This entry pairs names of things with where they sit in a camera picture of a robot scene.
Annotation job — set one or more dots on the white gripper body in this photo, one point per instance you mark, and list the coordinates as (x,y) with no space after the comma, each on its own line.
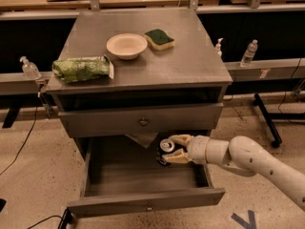
(198,150)

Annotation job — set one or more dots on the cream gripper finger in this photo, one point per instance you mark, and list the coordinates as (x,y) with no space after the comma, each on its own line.
(183,140)
(179,156)

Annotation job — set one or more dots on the blue pepsi can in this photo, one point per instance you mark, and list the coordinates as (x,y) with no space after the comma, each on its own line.
(165,147)

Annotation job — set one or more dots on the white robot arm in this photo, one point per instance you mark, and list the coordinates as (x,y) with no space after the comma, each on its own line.
(241,155)

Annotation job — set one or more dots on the grey upper drawer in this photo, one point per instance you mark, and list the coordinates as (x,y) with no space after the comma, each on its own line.
(131,121)

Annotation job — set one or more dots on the white paper under drawer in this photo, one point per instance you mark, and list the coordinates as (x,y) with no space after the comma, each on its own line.
(144,140)

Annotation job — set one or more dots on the open grey lower drawer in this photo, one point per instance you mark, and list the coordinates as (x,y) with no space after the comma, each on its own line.
(122,177)

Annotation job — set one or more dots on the grey drawer cabinet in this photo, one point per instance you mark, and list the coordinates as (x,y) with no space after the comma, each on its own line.
(189,73)

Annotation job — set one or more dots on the black table leg base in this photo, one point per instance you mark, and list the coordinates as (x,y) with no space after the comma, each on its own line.
(270,117)

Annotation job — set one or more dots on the small white pump bottle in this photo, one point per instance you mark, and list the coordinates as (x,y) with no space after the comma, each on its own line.
(218,46)

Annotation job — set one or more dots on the green yellow sponge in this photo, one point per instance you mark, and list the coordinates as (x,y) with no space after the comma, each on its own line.
(159,40)

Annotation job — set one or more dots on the white bowl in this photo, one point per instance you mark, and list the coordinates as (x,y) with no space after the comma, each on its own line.
(127,46)

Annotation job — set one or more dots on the clear water bottle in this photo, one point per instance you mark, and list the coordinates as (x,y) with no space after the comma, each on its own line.
(248,55)

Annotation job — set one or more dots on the green chip bag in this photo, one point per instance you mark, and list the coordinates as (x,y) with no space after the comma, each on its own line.
(81,69)

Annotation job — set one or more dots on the left clear sanitizer bottle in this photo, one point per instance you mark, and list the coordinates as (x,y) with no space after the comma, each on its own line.
(29,69)

